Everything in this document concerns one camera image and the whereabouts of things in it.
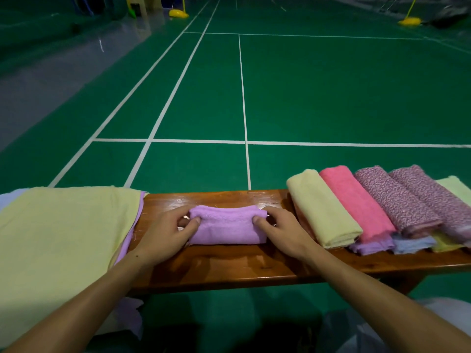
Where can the beige plastic chair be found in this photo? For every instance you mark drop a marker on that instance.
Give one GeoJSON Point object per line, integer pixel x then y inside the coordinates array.
{"type": "Point", "coordinates": [141, 3]}

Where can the person's left hand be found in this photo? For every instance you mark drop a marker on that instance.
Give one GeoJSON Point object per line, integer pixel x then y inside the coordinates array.
{"type": "Point", "coordinates": [160, 237]}

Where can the person's right forearm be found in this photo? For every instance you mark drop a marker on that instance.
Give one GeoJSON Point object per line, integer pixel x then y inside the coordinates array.
{"type": "Point", "coordinates": [375, 305]}

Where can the rolled yellow-green towel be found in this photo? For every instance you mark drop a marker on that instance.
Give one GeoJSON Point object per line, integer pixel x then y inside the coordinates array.
{"type": "Point", "coordinates": [443, 243]}

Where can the black bag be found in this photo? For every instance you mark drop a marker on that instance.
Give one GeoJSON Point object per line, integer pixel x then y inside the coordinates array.
{"type": "Point", "coordinates": [447, 16]}

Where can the person's right thumb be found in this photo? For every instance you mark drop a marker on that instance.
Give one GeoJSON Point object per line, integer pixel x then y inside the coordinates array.
{"type": "Point", "coordinates": [262, 224]}

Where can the person's left thumb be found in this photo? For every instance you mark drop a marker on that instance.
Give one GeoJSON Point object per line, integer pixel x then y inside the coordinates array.
{"type": "Point", "coordinates": [191, 227]}

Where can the rolled light blue towel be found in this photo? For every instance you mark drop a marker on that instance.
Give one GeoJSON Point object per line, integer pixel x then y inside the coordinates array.
{"type": "Point", "coordinates": [412, 244]}

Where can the rolled light green towel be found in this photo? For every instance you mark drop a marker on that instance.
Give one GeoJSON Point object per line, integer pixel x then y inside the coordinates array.
{"type": "Point", "coordinates": [458, 187]}

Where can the purple towel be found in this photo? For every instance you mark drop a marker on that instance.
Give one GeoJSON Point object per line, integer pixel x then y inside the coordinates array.
{"type": "Point", "coordinates": [228, 226]}

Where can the person's white trousers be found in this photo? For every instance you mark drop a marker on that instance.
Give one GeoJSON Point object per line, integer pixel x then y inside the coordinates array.
{"type": "Point", "coordinates": [449, 308]}

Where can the rolled lavender towel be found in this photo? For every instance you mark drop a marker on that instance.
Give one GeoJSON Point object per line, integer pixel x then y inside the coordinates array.
{"type": "Point", "coordinates": [371, 247]}

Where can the flat pale yellow cloth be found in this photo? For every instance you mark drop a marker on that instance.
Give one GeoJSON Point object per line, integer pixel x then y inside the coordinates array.
{"type": "Point", "coordinates": [55, 246]}

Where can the person's right hand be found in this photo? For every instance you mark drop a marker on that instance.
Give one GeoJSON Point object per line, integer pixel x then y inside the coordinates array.
{"type": "Point", "coordinates": [289, 235]}

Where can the rolled pale yellow towel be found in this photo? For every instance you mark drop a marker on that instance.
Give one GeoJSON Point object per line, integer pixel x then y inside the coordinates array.
{"type": "Point", "coordinates": [323, 209]}

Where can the flat white cloth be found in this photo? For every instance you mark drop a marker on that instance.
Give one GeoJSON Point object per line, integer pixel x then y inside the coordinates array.
{"type": "Point", "coordinates": [9, 198]}

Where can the yellow net post base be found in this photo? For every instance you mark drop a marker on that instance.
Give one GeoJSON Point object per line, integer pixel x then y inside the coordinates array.
{"type": "Point", "coordinates": [178, 13]}
{"type": "Point", "coordinates": [409, 21]}

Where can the brown wooden bench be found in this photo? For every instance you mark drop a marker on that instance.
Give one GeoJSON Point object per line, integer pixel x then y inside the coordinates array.
{"type": "Point", "coordinates": [228, 264]}

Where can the flat lavender cloth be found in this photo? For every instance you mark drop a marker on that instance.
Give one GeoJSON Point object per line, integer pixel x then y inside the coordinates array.
{"type": "Point", "coordinates": [123, 249]}

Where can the rolled pink speckled towel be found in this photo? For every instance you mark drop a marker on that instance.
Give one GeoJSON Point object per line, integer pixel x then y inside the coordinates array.
{"type": "Point", "coordinates": [397, 202]}
{"type": "Point", "coordinates": [438, 202]}

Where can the person's left forearm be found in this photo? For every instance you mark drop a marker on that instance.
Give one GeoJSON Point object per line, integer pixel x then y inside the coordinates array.
{"type": "Point", "coordinates": [84, 308]}

